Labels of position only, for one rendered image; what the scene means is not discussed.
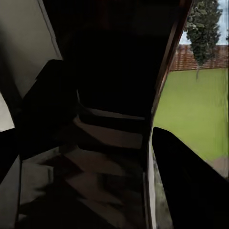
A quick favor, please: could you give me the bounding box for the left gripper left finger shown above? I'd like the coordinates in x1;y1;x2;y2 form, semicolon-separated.
0;128;19;184

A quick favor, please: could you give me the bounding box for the bottle of coffee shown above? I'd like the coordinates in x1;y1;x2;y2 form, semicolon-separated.
0;0;195;229

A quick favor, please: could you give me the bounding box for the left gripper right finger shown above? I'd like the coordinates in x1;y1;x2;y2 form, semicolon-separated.
151;127;229;229

